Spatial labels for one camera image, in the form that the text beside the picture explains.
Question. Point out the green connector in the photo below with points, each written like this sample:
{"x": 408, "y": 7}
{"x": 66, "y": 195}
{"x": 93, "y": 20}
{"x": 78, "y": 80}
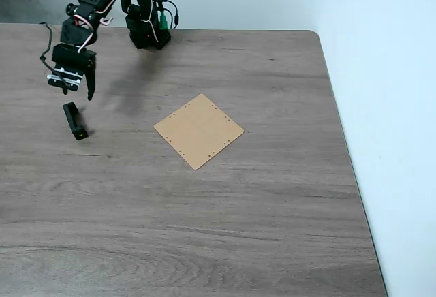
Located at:
{"x": 164, "y": 21}

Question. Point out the tan square board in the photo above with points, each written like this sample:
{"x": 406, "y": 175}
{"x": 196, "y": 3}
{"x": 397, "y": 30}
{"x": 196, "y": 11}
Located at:
{"x": 199, "y": 131}

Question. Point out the black and white camera box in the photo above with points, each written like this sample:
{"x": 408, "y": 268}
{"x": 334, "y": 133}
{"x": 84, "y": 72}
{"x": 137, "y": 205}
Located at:
{"x": 64, "y": 77}

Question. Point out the black block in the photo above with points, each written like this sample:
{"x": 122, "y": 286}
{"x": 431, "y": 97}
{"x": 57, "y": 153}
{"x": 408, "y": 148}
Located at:
{"x": 75, "y": 122}

